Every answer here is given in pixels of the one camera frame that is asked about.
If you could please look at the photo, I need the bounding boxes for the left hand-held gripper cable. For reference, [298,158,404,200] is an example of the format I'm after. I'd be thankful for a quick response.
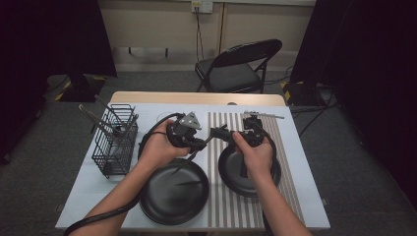
[63,112,186,236]

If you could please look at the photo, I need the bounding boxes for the black floor cable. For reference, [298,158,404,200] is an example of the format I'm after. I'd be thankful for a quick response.
[289,91,338,139]

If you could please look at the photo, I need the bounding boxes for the black socket cable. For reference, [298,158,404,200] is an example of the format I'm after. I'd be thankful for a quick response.
[195,7,205,63]

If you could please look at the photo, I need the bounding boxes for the hand-held gripper cable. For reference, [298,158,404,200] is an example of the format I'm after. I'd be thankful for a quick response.
[63,112,186,236]
[255,122,279,236]

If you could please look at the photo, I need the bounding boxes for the white wall socket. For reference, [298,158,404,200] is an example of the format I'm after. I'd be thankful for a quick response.
[191,0,214,14]

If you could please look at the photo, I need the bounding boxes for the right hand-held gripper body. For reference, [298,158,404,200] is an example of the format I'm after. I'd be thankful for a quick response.
[233,111,285,148]

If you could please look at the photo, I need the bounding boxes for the brown white striped placemat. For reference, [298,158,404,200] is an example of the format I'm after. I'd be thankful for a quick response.
[206,111,306,229]

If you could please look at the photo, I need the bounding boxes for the black folding chair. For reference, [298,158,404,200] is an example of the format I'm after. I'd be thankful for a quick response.
[194,38,283,95]

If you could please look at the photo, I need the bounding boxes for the white table cover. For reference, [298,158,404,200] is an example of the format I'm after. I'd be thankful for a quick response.
[54,102,331,230]

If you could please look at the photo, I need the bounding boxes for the right hand-held gripper cable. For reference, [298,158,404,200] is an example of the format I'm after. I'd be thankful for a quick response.
[255,122,279,236]

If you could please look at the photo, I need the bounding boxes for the black round plate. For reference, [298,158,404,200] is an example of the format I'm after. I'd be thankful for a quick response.
[217,144,282,199]
[139,157,210,226]

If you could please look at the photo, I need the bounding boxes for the grey metal cutlery piece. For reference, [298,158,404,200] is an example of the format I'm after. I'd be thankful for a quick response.
[78,103,116,139]
[93,94,127,131]
[116,113,140,155]

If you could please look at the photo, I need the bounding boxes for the thin vertical wall conduit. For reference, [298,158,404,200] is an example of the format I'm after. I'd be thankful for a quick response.
[217,3,228,57]

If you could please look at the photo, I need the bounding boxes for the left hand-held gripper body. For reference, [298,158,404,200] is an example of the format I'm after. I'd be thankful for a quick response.
[165,111,203,149]

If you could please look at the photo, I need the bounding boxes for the black curtain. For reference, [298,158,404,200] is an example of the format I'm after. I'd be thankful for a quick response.
[289,0,417,210]
[0,0,118,165]

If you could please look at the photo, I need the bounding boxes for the black stand base yellow tape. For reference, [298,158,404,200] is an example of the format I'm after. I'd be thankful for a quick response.
[53,73,107,103]
[279,80,328,107]

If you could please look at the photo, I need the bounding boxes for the person's right hand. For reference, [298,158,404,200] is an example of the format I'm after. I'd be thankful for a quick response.
[231,131,274,180]

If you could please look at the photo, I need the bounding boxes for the person's left hand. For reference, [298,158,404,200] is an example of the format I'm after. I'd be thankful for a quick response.
[137,118,192,171]

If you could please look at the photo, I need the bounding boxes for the black wire cutlery basket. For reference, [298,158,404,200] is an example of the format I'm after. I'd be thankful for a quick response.
[90,103,140,180]

